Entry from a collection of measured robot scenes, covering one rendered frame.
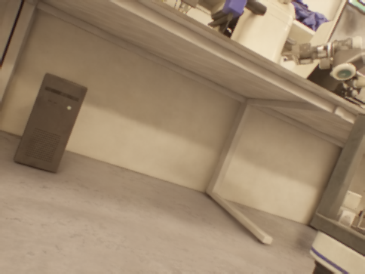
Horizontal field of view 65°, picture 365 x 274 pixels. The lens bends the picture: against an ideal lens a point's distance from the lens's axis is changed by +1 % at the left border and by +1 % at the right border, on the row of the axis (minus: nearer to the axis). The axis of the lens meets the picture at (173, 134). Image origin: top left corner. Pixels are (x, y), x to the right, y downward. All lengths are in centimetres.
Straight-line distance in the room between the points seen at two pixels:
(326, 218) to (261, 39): 75
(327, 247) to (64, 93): 106
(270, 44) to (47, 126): 98
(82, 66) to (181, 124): 72
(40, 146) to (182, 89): 99
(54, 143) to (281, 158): 168
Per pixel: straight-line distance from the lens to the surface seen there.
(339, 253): 74
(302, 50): 144
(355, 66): 140
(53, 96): 130
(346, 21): 193
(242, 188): 227
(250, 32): 124
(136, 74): 185
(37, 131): 132
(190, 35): 110
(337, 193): 76
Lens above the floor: 41
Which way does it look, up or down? 3 degrees down
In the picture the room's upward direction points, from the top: 21 degrees clockwise
